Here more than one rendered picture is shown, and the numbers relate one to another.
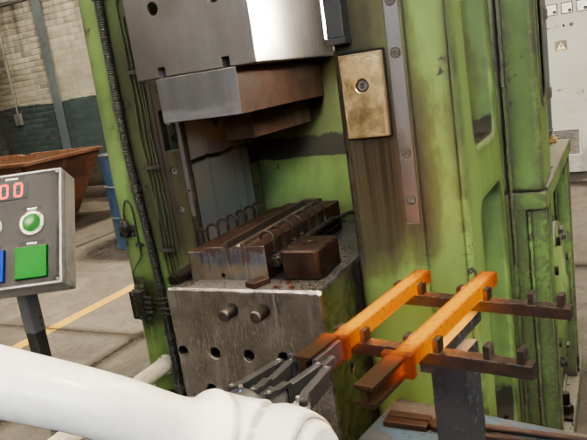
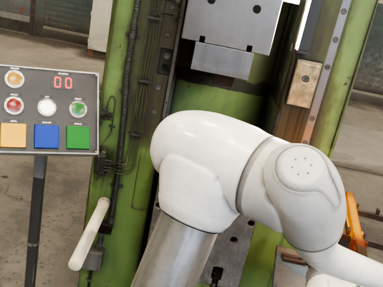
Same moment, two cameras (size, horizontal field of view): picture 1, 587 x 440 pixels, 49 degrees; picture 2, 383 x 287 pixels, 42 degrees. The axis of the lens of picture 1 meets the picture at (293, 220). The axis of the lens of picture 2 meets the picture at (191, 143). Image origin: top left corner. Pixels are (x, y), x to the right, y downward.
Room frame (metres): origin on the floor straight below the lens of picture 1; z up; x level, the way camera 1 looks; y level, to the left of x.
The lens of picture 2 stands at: (-0.06, 1.00, 1.63)
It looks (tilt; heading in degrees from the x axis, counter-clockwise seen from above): 21 degrees down; 331
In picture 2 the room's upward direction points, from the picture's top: 12 degrees clockwise
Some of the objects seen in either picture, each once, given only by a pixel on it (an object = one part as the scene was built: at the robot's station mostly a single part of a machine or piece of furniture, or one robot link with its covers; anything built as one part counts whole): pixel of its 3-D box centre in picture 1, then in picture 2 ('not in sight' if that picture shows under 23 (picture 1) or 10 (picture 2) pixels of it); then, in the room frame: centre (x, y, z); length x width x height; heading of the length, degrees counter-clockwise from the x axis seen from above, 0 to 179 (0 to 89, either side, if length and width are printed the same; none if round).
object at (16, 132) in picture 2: not in sight; (13, 135); (1.44, 0.80, 1.01); 0.07 x 0.05 x 0.07; 87
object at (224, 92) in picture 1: (248, 87); (221, 50); (1.55, 0.06, 1.32); 0.42 x 0.20 x 0.10; 152
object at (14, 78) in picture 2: not in sight; (14, 78); (1.52, 0.79, 1.16); 0.05 x 0.03 x 0.04; 62
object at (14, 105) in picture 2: not in sight; (13, 105); (1.48, 0.80, 1.09); 0.05 x 0.03 x 0.04; 62
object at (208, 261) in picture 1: (271, 235); not in sight; (1.55, 0.06, 0.96); 0.42 x 0.20 x 0.09; 152
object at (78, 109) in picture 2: (31, 222); (78, 109); (1.47, 0.60, 1.09); 0.05 x 0.03 x 0.04; 62
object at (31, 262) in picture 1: (31, 262); (77, 137); (1.43, 0.60, 1.01); 0.07 x 0.05 x 0.07; 87
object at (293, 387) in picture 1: (296, 388); not in sight; (0.79, 0.03, 0.93); 0.11 x 0.01 x 0.04; 137
